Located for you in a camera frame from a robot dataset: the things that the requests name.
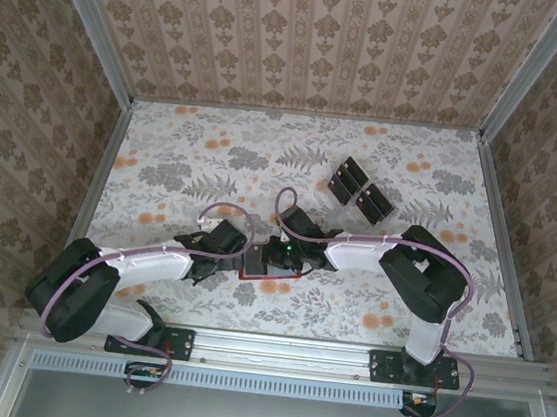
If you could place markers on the black credit card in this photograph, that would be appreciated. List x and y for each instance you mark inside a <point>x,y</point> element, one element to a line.
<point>347,178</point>
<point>380,200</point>
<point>373,210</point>
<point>254,263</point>
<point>340,189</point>
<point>354,169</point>

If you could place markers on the red leather card holder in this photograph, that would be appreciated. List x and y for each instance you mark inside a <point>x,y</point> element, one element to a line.
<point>278,274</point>

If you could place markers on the clear acrylic card stand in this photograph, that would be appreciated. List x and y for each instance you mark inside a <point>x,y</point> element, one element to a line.
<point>331,207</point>

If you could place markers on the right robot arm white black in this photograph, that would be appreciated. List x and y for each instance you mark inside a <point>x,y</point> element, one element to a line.
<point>363,256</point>

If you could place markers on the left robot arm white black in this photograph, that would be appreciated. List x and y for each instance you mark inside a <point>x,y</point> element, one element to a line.
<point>151,267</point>

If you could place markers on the black controller box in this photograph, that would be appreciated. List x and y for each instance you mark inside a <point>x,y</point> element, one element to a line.
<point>140,380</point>
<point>424,410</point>

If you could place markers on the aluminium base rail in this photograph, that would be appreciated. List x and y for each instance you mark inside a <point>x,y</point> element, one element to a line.
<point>282,352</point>

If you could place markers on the aluminium side rail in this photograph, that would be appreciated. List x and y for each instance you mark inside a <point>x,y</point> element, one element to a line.
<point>106,164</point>
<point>506,244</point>

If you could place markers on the aluminium frame post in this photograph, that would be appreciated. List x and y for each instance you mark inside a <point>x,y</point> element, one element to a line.
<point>531,71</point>
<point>98,22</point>

